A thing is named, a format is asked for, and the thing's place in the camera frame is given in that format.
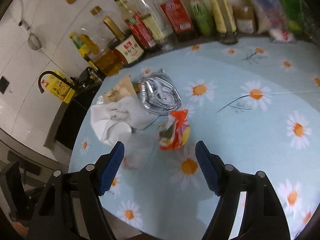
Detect black appliance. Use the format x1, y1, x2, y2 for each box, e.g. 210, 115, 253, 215
79, 66, 105, 90

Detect red label sauce bottle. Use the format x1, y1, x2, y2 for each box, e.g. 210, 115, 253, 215
112, 0, 158, 50

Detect daisy print blue tablecloth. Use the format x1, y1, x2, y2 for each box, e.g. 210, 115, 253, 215
68, 36, 320, 240

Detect large cooking oil jug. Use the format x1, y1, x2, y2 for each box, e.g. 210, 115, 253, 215
84, 6, 125, 77

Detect green plastic bag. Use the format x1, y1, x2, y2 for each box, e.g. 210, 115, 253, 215
271, 0, 307, 35

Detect metal mesh strainer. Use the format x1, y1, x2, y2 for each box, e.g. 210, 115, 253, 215
19, 19, 45, 50

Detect black faucet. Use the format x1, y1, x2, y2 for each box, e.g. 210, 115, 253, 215
38, 71, 78, 94

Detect clear vinegar bottle cream label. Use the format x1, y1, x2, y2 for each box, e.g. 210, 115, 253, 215
124, 0, 177, 50

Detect black wall socket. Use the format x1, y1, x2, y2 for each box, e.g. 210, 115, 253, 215
0, 76, 10, 94

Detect clear plastic film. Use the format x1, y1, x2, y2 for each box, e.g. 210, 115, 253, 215
122, 130, 160, 169

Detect black chair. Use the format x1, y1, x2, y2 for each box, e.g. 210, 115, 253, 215
0, 150, 50, 220

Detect dark sink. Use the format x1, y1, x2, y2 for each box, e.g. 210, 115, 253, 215
44, 80, 100, 150

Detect crumpled white plastic bag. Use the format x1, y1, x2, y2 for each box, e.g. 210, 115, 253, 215
90, 96, 160, 147

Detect green label bottle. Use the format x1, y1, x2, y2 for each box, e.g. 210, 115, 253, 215
179, 0, 217, 36

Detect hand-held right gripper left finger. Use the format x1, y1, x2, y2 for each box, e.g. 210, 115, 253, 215
26, 141, 125, 240

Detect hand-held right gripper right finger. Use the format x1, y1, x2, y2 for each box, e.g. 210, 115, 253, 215
195, 141, 292, 240

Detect beige jar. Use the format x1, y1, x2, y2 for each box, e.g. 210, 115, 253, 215
233, 5, 257, 34

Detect clear bag of rice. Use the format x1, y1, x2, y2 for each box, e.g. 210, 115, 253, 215
244, 0, 288, 34

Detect small yellow-capped oil bottle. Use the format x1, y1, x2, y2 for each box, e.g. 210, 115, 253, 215
69, 32, 100, 58

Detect silver foil wrapper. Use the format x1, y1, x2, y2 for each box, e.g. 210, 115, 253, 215
137, 69, 183, 115

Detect dark soy sauce jug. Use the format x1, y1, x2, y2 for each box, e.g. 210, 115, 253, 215
102, 16, 147, 68

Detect orange snack wrapper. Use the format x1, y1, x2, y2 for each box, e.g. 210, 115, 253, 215
157, 109, 191, 151

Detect tan paper cup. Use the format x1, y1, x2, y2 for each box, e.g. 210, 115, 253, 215
104, 74, 137, 104

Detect yellow dish soap bottle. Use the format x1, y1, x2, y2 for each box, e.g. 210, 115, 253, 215
42, 70, 76, 104

